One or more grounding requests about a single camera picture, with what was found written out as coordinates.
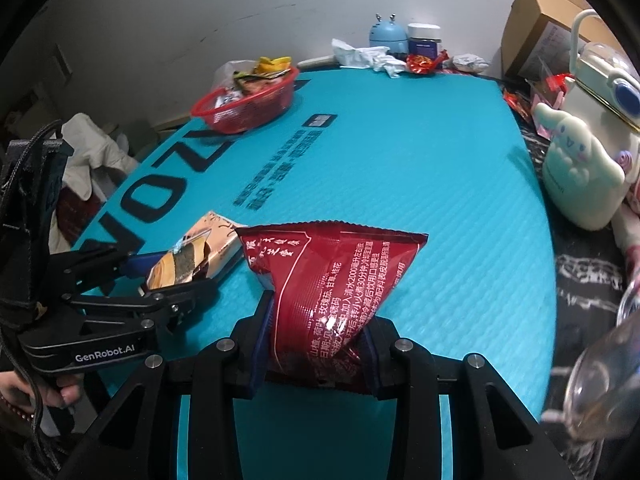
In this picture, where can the small crumpled white tissue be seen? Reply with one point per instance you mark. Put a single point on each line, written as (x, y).
(390, 67)

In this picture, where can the dark jar white lid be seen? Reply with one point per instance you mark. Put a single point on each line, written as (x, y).
(424, 40)

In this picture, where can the blue antlered humidifier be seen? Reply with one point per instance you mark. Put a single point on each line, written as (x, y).
(387, 35)

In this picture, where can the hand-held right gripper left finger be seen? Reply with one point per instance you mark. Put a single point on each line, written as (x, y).
(262, 355)

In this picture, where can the red plastic basket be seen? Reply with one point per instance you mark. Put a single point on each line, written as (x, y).
(250, 112)

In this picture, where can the tan illustrated snack packet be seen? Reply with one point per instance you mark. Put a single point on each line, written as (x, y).
(200, 245)

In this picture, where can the red foil gift packet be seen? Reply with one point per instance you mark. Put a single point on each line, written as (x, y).
(560, 82)

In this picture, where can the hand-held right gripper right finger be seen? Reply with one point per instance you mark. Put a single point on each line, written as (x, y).
(370, 360)

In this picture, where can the red gold candy wrapper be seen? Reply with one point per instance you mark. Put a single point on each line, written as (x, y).
(422, 64)

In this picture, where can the person's left hand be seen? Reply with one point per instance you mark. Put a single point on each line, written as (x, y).
(67, 396)

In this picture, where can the crumpled white wrapper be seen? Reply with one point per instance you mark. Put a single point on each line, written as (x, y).
(470, 63)

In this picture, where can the teal printed mat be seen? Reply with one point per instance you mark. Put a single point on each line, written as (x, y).
(425, 185)

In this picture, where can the large crumpled white tissue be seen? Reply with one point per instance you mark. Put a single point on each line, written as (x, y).
(357, 55)

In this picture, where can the brown red snack packet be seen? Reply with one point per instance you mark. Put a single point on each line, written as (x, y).
(255, 85)

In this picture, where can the cardboard box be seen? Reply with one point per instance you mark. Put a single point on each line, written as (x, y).
(535, 25)

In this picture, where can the red tasselled cloth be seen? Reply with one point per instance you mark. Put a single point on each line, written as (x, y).
(75, 225)

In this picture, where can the glass measuring cup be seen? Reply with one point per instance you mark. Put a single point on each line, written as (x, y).
(600, 380)

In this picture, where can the white flat case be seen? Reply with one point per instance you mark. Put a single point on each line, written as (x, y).
(315, 61)

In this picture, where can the cream character water bottle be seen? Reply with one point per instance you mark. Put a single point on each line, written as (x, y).
(580, 175)

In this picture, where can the large dark red packet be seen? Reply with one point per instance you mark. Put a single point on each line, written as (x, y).
(325, 285)

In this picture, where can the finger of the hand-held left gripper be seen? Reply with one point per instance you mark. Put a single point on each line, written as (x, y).
(100, 262)
(170, 305)

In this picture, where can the white cloth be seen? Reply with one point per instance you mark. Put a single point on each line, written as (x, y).
(90, 150)

